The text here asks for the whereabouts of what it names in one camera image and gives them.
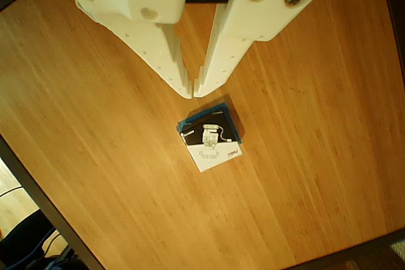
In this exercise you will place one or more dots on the black and white cardboard box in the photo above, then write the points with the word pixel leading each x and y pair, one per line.
pixel 215 156

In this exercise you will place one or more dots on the blue tape square target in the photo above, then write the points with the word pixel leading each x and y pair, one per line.
pixel 218 108

